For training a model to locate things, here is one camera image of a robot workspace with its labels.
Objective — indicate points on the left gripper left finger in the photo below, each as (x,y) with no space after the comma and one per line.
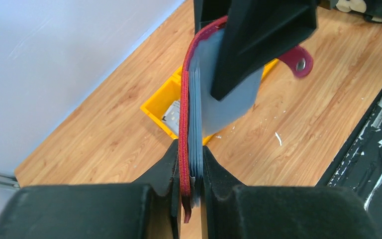
(147,208)

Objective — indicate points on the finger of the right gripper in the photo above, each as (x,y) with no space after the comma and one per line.
(255,33)

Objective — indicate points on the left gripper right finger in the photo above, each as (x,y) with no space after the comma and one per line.
(233,210)

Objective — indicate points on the red leather card holder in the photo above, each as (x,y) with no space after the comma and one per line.
(202,115)

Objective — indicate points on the silver VIP card stack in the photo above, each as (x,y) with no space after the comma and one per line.
(172,116)

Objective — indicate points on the middle yellow bin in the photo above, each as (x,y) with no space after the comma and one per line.
(268,67)

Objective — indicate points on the yellow bin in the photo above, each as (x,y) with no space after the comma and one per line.
(159,102)
(268,67)

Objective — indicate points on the small white scrap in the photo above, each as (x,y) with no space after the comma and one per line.
(279,139)

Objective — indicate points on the left yellow bin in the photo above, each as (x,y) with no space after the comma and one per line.
(159,102)

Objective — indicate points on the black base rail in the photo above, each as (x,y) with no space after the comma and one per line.
(358,164)

